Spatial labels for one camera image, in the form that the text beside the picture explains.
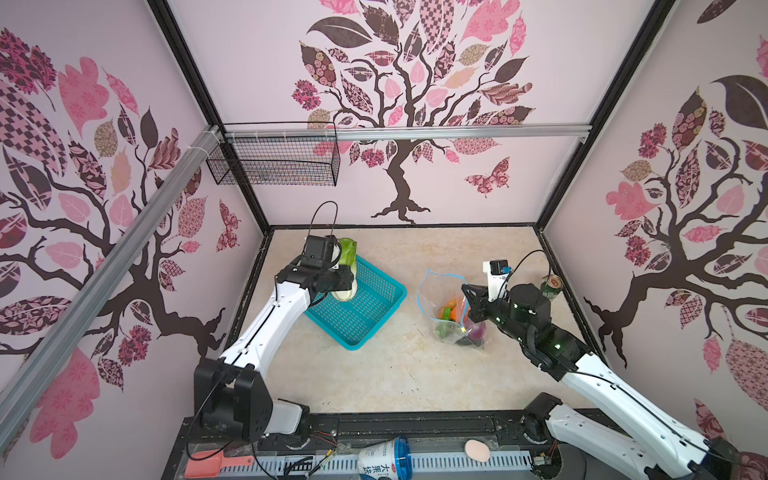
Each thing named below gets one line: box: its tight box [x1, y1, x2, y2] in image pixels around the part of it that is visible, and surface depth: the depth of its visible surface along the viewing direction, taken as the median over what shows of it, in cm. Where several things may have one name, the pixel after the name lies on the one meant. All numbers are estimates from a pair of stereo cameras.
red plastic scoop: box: [184, 450, 255, 478], surface depth 69 cm
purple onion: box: [465, 317, 487, 347], surface depth 83 cm
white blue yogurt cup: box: [358, 436, 413, 480], surface depth 66 cm
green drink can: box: [540, 274, 564, 301], surface depth 92 cm
